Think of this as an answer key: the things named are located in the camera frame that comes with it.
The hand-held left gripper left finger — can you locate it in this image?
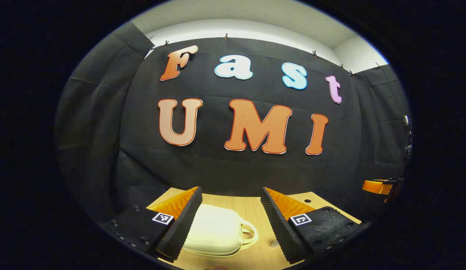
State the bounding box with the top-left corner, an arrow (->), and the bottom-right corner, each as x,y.
102,186 -> 203,263

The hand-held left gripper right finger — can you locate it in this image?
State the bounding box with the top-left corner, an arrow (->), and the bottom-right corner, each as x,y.
260,186 -> 371,265

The cream yellow suitcase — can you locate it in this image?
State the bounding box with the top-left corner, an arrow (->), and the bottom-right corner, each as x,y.
180,204 -> 259,258

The black backdrop cloth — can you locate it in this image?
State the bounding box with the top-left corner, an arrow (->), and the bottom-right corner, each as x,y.
55,22 -> 412,233

